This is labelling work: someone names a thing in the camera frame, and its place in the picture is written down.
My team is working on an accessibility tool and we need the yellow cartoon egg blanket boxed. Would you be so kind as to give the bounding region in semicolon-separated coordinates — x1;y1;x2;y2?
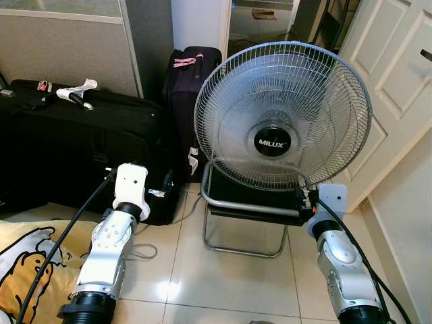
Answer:
0;219;112;324

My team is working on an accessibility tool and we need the small white hanging tag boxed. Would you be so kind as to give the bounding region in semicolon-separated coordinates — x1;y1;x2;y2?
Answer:
188;147;200;175

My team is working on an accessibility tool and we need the silver Milux fan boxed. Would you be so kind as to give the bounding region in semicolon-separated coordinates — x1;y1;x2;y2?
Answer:
194;40;373;192

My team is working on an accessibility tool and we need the dark purple suitcase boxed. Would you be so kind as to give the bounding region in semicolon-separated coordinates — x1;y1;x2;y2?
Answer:
162;46;223;183

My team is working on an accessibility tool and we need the large black suitcase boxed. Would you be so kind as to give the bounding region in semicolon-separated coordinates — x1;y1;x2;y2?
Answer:
0;79;180;227

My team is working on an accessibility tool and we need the pink ribbon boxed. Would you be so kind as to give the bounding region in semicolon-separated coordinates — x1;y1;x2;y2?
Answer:
173;55;205;70

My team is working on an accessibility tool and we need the white luggage tag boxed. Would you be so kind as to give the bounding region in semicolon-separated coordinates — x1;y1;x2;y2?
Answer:
55;78;99;110

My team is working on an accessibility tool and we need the white panel door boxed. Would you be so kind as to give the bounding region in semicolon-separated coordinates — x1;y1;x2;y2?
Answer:
335;0;432;213

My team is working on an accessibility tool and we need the grey wardrobe door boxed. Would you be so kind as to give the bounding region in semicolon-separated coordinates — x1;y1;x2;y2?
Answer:
0;0;144;99

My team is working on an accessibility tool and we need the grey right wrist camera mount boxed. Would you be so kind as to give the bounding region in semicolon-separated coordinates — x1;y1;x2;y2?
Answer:
316;184;348;227

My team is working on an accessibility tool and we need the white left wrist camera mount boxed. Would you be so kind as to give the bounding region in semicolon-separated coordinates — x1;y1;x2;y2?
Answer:
113;163;151;215

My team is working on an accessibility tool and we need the black chair with chrome frame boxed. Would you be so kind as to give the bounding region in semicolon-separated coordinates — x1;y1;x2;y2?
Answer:
200;162;318;259

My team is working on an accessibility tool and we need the thin grey floor cable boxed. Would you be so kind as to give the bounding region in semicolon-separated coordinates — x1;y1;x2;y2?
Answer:
127;196;203;261

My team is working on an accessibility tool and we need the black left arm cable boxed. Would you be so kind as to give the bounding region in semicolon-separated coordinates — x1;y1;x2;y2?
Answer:
15;169;119;324

